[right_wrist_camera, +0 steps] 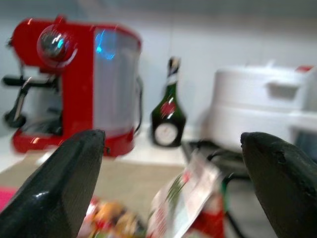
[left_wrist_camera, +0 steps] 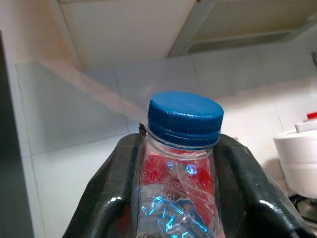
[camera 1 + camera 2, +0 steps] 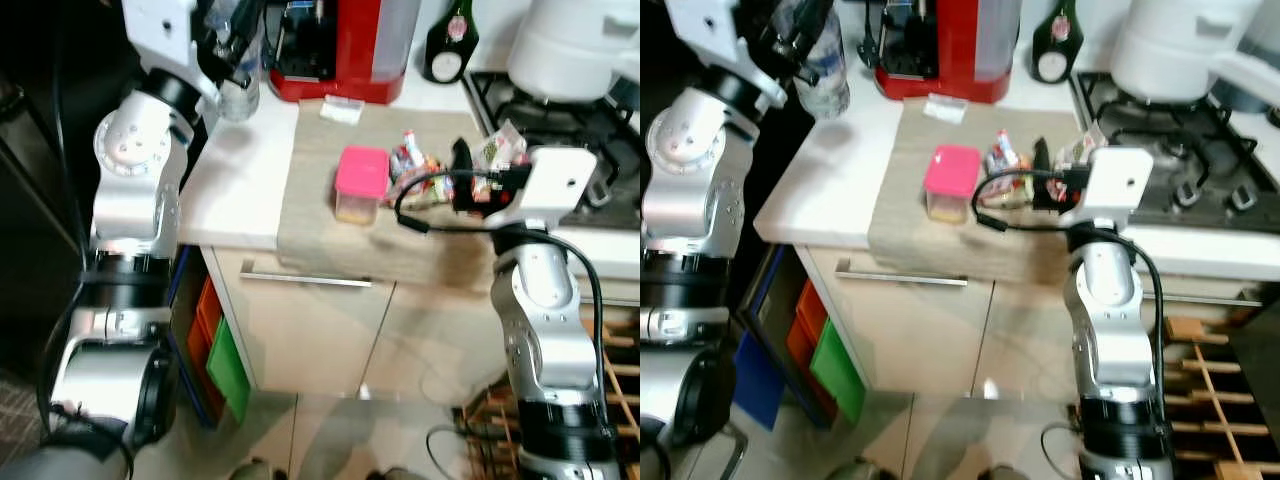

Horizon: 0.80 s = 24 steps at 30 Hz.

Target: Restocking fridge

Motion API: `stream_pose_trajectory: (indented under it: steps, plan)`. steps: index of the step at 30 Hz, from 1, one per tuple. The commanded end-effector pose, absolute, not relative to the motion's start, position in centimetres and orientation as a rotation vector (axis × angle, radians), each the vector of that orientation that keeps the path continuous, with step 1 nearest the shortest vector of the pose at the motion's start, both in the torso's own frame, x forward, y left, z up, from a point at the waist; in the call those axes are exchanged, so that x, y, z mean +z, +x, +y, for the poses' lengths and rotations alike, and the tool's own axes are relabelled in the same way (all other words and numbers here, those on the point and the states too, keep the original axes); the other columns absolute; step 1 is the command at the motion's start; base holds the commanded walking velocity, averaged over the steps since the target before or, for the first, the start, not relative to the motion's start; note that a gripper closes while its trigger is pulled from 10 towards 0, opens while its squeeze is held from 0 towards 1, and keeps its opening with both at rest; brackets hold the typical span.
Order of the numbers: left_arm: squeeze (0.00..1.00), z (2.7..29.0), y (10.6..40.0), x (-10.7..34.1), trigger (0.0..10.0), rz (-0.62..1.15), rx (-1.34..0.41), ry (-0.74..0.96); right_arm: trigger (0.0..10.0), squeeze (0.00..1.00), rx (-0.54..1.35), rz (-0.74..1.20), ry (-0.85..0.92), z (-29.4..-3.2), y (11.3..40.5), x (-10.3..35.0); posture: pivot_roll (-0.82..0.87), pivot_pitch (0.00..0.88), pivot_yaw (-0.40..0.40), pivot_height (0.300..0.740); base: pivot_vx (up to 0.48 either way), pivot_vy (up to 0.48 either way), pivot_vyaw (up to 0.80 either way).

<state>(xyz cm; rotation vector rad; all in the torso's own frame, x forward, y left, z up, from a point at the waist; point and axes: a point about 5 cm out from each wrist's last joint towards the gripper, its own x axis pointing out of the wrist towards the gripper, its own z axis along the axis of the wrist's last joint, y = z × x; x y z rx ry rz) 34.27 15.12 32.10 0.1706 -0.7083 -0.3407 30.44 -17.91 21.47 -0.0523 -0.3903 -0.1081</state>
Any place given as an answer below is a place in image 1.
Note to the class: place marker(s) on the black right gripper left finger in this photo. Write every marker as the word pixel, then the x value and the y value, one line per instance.
pixel 57 188

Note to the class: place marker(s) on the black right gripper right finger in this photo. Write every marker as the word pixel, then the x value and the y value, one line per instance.
pixel 284 181

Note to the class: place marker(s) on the pink cloth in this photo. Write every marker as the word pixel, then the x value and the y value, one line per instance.
pixel 6 197

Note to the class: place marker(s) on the colourful snack packet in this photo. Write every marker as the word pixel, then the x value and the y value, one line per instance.
pixel 111 219

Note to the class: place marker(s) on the black stove grate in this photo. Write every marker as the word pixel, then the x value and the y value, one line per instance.
pixel 220 155

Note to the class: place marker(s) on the white rice cooker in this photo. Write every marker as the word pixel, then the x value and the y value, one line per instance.
pixel 257 104

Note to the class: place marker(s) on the white red food packet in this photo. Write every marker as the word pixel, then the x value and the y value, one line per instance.
pixel 188 198

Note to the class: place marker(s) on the red espresso machine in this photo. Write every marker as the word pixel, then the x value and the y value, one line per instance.
pixel 79 81

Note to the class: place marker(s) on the dark green liqueur bottle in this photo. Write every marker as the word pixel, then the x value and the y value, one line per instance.
pixel 169 111

